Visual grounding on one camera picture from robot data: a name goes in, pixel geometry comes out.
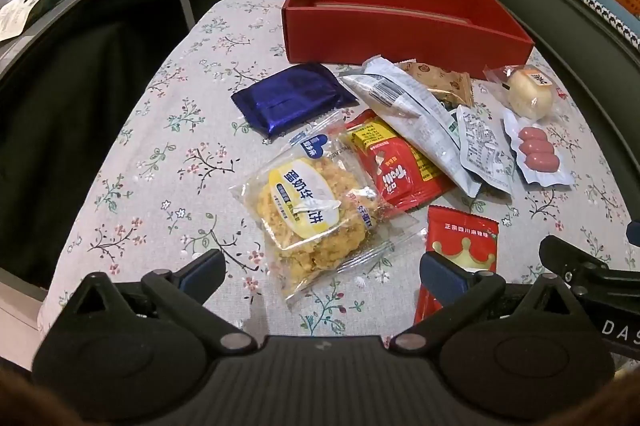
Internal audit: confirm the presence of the red crown print packet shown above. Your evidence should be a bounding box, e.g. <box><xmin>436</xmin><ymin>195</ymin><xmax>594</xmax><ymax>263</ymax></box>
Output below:
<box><xmin>412</xmin><ymin>205</ymin><xmax>501</xmax><ymax>327</ymax></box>

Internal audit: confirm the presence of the dark green sofa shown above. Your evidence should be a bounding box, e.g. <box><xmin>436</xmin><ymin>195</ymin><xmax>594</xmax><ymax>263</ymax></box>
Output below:
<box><xmin>45</xmin><ymin>0</ymin><xmax>640</xmax><ymax>217</ymax></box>

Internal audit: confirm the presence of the pink sausage packet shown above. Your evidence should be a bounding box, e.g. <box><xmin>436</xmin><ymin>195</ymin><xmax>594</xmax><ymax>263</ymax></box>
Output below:
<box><xmin>502</xmin><ymin>108</ymin><xmax>576</xmax><ymax>187</ymax></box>

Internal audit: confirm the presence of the black side table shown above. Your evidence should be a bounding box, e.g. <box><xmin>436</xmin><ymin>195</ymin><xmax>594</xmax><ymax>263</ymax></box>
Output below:
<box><xmin>0</xmin><ymin>0</ymin><xmax>196</xmax><ymax>301</ymax></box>

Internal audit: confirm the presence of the white printed paper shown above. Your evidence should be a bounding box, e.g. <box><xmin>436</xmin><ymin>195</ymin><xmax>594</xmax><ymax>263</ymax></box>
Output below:
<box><xmin>0</xmin><ymin>0</ymin><xmax>83</xmax><ymax>42</ymax></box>

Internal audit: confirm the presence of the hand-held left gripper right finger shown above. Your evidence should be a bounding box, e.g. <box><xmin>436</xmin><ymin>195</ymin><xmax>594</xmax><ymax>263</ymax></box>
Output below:
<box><xmin>389</xmin><ymin>251</ymin><xmax>596</xmax><ymax>355</ymax></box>

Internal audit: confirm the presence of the red yellow snack packet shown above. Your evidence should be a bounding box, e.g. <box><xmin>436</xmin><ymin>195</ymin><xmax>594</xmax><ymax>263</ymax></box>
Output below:
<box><xmin>345</xmin><ymin>110</ymin><xmax>457</xmax><ymax>213</ymax></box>

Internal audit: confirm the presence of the floral tablecloth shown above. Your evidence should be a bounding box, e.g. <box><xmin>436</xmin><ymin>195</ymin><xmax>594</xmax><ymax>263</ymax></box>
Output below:
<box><xmin>37</xmin><ymin>0</ymin><xmax>640</xmax><ymax>347</ymax></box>

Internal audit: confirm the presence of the clear yellow cake packet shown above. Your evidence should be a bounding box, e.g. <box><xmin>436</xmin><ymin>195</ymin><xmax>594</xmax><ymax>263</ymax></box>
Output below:
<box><xmin>230</xmin><ymin>111</ymin><xmax>428</xmax><ymax>309</ymax></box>

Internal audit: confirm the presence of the dark blue foil snack packet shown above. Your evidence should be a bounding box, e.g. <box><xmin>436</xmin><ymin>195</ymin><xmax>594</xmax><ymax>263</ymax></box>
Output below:
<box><xmin>231</xmin><ymin>63</ymin><xmax>360</xmax><ymax>139</ymax></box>

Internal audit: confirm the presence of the golden brown cookie packet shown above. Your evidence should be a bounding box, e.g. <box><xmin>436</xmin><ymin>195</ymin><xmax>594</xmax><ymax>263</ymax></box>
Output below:
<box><xmin>397</xmin><ymin>60</ymin><xmax>476</xmax><ymax>109</ymax></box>

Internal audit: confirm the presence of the red cardboard box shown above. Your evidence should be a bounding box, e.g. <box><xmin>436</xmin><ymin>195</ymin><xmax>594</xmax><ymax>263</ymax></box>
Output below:
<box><xmin>281</xmin><ymin>0</ymin><xmax>535</xmax><ymax>80</ymax></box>

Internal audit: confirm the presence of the round pale pastry packet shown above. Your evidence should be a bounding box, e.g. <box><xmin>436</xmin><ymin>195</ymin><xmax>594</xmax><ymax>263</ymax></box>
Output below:
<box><xmin>482</xmin><ymin>63</ymin><xmax>568</xmax><ymax>123</ymax></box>

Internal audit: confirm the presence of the green white snack packet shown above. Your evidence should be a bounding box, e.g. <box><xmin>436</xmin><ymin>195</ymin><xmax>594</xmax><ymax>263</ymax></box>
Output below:
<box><xmin>452</xmin><ymin>104</ymin><xmax>516</xmax><ymax>197</ymax></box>

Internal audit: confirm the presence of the long white snack packet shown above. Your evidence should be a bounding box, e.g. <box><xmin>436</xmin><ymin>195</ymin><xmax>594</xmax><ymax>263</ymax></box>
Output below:
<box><xmin>340</xmin><ymin>56</ymin><xmax>483</xmax><ymax>199</ymax></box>

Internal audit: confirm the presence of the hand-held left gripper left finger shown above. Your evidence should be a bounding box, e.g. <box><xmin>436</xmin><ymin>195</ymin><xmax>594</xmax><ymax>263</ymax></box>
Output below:
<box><xmin>65</xmin><ymin>249</ymin><xmax>258</xmax><ymax>357</ymax></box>

